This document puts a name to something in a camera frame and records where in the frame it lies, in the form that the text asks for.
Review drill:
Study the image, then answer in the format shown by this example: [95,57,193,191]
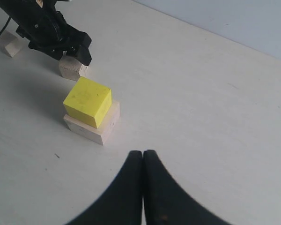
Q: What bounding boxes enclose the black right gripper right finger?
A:
[143,150,229,225]

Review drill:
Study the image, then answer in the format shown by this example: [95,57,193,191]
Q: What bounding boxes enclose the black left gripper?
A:
[0,0,92,66]

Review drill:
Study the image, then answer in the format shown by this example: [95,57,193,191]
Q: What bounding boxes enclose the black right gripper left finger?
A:
[69,150,142,225]

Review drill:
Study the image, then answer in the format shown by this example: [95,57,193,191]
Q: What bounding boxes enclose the medium brown wooden cube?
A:
[59,54,88,82]

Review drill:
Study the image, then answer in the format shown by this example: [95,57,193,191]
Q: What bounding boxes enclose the yellow cube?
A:
[63,77,112,128]

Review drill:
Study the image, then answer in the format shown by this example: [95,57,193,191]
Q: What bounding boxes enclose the large pale wooden cube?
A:
[64,100,120,146]

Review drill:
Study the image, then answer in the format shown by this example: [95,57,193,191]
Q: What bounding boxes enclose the small pale wooden cube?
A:
[0,31,22,58]

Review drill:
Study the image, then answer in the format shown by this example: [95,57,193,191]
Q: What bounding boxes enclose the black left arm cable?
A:
[0,18,12,47]

